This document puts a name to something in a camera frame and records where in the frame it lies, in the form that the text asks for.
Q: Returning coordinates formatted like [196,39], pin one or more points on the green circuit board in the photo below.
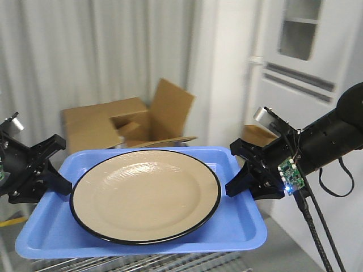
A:
[290,176]

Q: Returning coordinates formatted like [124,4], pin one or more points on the white door with window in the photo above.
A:
[309,58]

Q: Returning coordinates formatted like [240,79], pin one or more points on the open cardboard box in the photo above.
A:
[130,123]

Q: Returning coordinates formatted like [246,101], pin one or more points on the small cardboard box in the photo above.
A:
[257,136]

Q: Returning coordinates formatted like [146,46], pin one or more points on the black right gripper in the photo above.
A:
[259,173]

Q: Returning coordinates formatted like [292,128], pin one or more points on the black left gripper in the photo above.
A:
[27,173]

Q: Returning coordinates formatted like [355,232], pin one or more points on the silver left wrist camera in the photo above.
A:
[12,125]

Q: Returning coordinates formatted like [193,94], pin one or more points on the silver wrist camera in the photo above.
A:
[12,125]
[272,122]

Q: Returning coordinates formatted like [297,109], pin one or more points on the beige plate black rim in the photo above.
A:
[145,197]

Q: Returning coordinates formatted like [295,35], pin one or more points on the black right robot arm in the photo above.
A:
[333,135]

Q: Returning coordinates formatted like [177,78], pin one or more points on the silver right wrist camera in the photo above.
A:
[272,122]

